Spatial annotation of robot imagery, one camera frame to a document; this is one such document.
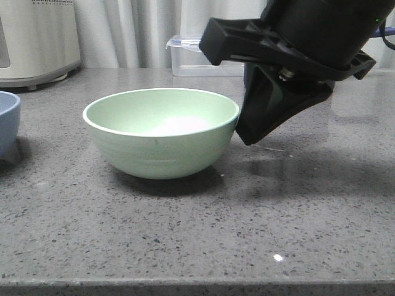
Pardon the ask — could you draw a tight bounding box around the dark blue saucepan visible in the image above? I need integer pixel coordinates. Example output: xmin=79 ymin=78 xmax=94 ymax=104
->
xmin=243 ymin=63 xmax=335 ymax=90

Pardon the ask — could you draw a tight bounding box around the clear plastic storage container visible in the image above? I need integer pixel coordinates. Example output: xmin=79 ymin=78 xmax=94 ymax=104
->
xmin=166 ymin=35 xmax=244 ymax=77

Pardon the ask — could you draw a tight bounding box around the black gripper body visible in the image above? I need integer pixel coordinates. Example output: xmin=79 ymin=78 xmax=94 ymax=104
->
xmin=199 ymin=1 xmax=376 ymax=81

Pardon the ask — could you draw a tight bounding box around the light green bowl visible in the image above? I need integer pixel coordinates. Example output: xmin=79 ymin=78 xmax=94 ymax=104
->
xmin=83 ymin=88 xmax=239 ymax=179

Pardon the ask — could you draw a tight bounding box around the grey curtain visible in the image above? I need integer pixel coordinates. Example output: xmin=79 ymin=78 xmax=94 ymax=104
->
xmin=73 ymin=0 xmax=395 ymax=70

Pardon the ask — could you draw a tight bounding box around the cream toaster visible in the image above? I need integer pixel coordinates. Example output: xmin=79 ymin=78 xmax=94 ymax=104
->
xmin=1 ymin=0 xmax=81 ymax=89

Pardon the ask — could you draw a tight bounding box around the light blue bowl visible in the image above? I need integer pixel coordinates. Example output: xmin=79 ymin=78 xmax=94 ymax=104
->
xmin=1 ymin=91 xmax=21 ymax=156

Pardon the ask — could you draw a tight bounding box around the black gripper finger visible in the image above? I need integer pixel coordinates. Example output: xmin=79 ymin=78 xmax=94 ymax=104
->
xmin=236 ymin=63 xmax=333 ymax=146

